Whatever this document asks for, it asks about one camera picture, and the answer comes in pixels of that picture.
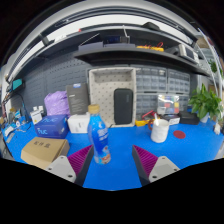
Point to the dark overhead workbench shelf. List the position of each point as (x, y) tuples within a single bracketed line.
[(133, 55)]

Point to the small teal screen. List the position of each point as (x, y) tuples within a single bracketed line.
[(17, 84)]

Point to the white pegboard tray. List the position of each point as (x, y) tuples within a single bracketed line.
[(103, 90)]

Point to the blue drink bottle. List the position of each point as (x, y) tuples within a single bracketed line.
[(99, 136)]

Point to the dark grey upright carton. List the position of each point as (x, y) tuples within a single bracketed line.
[(77, 99)]

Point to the white shelf rack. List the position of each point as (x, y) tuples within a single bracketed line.
[(208, 50)]

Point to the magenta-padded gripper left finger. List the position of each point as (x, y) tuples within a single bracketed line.
[(60, 166)]

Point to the yellow multimeter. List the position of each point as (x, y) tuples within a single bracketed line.
[(140, 123)]

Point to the purple plastic bag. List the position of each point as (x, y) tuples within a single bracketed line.
[(56, 103)]

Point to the flat round red coaster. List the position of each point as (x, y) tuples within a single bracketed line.
[(179, 134)]

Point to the grey small-parts drawer cabinet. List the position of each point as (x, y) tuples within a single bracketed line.
[(184, 102), (151, 80), (178, 82), (146, 104)]

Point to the small white boxes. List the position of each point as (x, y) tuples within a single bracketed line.
[(36, 116)]

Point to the white carton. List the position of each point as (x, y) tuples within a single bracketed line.
[(78, 124)]

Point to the green potted plant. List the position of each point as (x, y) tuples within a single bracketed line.
[(203, 101)]

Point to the clear organizer box, coloured parts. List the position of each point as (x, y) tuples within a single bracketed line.
[(168, 104)]

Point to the blue printed carton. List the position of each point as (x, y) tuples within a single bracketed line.
[(51, 126)]

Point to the white ribbed paper cup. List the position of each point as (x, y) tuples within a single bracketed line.
[(160, 133)]

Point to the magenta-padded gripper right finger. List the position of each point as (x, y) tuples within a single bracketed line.
[(163, 166)]

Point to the black flat case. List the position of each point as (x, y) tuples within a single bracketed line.
[(189, 118)]

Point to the brown cardboard box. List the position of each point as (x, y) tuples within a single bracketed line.
[(41, 150)]

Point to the thin stir stick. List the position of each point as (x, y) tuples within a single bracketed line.
[(156, 119)]

